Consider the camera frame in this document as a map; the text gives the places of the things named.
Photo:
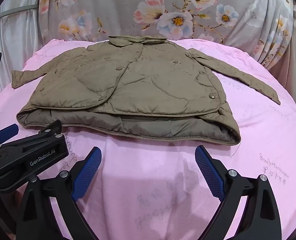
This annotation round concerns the pink blanket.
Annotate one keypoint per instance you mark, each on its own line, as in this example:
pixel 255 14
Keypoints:
pixel 163 180

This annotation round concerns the olive quilted jacket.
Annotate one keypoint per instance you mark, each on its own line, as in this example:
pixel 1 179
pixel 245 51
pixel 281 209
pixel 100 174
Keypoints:
pixel 138 85

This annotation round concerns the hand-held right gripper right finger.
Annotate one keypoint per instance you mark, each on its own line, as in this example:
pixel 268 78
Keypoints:
pixel 209 172

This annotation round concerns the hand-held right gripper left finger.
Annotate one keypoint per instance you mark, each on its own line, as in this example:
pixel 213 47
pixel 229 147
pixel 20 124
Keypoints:
pixel 87 172

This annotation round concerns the grey metal rod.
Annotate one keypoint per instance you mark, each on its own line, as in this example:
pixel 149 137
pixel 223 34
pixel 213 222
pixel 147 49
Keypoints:
pixel 17 10

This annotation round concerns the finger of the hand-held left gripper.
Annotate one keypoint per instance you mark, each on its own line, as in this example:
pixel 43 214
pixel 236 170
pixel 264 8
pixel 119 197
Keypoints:
pixel 51 130
pixel 7 131

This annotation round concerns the white curtain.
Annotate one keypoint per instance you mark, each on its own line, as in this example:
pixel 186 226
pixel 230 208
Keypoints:
pixel 17 47

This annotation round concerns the grey floral quilt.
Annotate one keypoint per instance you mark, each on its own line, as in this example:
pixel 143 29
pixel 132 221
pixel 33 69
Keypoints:
pixel 112 10

